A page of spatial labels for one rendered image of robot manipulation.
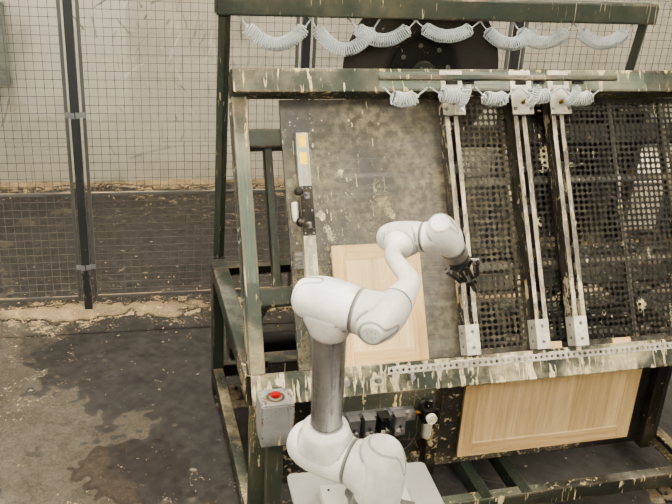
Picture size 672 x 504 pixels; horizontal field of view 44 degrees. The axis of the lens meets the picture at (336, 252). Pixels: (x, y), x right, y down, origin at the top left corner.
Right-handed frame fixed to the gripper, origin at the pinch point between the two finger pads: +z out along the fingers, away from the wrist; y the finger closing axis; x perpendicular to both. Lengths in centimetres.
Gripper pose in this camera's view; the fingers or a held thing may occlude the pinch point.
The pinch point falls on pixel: (472, 283)
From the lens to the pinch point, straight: 301.0
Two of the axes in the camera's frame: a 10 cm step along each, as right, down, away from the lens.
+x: 1.7, 7.8, -6.0
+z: 3.9, 5.1, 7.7
